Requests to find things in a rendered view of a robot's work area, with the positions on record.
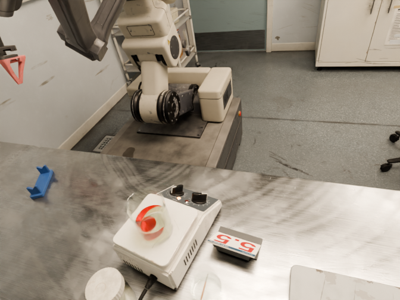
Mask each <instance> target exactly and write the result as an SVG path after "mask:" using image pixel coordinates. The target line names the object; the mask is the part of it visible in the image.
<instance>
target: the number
mask: <svg viewBox="0 0 400 300"><path fill-rule="evenodd" d="M210 240H213V241H216V242H219V243H222V244H225V245H228V246H231V247H233V248H236V249H240V250H242V251H245V252H249V253H251V254H255V252H256V250H257V249H258V247H259V246H258V245H255V244H252V243H249V242H245V241H243V240H240V239H236V238H233V237H230V236H227V235H223V234H221V233H217V234H216V235H215V236H214V237H213V238H212V239H210Z"/></svg>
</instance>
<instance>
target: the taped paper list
mask: <svg viewBox="0 0 400 300"><path fill-rule="evenodd" d="M394 8H395V12H394V14H393V17H392V21H391V24H390V27H389V31H388V33H387V37H386V40H385V44H384V45H400V5H396V6H394Z"/></svg>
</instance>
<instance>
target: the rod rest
mask: <svg viewBox="0 0 400 300"><path fill-rule="evenodd" d="M36 168H37V170H38V171H39V172H40V175H39V177H38V179H37V181H36V184H35V186H34V188H32V187H27V188H26V189H27V190H28V191H29V192H30V193H31V195H30V197H31V199H36V198H41V197H44V195H45V192H46V190H47V188H48V185H49V182H50V180H51V177H52V174H53V170H52V169H50V170H49V168H48V167H47V166H46V165H44V166H43V167H39V166H37V167H36Z"/></svg>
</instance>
